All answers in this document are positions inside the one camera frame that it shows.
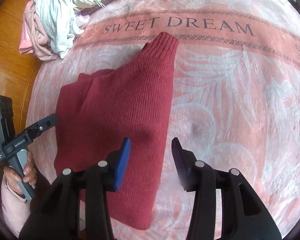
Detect dark red knit sweater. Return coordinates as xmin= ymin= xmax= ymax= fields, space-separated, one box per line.
xmin=54 ymin=32 xmax=180 ymax=230

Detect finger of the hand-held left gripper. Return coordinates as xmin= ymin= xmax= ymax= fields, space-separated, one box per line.
xmin=25 ymin=114 xmax=59 ymax=140

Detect pink printed blanket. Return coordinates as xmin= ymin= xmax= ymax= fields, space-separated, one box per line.
xmin=27 ymin=0 xmax=300 ymax=240

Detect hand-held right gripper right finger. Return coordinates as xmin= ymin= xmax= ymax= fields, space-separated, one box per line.
xmin=171 ymin=137 xmax=282 ymax=240

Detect pink garment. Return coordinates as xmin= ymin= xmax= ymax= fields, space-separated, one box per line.
xmin=19 ymin=0 xmax=63 ymax=61

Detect person's left hand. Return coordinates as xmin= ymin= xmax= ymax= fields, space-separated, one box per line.
xmin=4 ymin=159 xmax=38 ymax=196

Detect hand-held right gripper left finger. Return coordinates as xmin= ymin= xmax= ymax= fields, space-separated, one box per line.
xmin=19 ymin=137 xmax=131 ymax=240

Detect white striped garment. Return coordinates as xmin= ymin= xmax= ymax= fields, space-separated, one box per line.
xmin=34 ymin=0 xmax=85 ymax=59

